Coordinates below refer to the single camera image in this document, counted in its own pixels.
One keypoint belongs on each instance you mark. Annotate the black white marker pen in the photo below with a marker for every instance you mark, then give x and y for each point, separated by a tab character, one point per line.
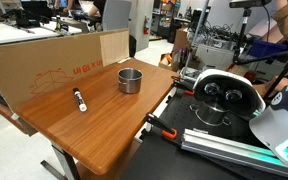
80	100

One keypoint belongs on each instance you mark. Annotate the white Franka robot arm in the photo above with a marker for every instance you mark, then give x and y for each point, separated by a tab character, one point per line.
277	130

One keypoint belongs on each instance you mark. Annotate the small silver pot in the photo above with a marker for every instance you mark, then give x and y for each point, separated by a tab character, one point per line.
130	85

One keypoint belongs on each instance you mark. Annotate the black orange bar clamp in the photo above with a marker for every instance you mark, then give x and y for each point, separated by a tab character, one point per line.
157	121
180	85

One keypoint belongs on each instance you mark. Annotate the black optical breadboard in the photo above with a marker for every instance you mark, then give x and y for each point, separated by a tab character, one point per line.
180	106

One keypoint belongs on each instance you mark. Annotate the brown cardboard box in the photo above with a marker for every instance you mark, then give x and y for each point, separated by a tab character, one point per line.
182	38

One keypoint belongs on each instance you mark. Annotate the white equipment crate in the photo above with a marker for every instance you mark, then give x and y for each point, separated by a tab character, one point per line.
214	56

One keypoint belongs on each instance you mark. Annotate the silver slanted pole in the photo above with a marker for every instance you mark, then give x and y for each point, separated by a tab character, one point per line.
197	30

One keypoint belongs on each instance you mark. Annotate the white VR headset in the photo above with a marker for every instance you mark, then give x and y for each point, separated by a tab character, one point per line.
227	95

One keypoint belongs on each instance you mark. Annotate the brown cardboard panel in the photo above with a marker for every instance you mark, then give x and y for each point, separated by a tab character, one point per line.
34	63

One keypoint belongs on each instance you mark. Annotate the blue plastic bin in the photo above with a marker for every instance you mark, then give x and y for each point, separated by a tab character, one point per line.
264	48

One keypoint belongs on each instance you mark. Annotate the white work table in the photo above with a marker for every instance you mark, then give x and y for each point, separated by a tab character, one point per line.
10	33

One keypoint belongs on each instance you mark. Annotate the aluminium extrusion rail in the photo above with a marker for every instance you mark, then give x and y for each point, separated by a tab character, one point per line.
217	145

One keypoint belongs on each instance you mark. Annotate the grey table leg frame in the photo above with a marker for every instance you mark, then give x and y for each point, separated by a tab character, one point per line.
67	160

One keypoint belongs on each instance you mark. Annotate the black camera tripod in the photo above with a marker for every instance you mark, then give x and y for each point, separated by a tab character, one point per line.
242	33

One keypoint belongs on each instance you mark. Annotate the black stereo camera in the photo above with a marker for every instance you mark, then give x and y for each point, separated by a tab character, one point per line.
250	3

